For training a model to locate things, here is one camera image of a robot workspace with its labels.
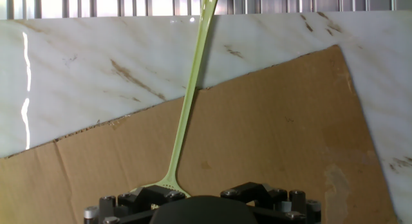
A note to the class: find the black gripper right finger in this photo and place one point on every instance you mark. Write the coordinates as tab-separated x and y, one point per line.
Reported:
283	204

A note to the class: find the pale green plastic flyswatter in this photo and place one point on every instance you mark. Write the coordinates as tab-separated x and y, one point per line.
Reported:
188	98

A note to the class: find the brown cardboard sheet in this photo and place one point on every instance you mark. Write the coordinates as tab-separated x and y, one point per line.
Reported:
264	130

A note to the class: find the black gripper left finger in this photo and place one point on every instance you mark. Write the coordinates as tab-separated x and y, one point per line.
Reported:
128	208

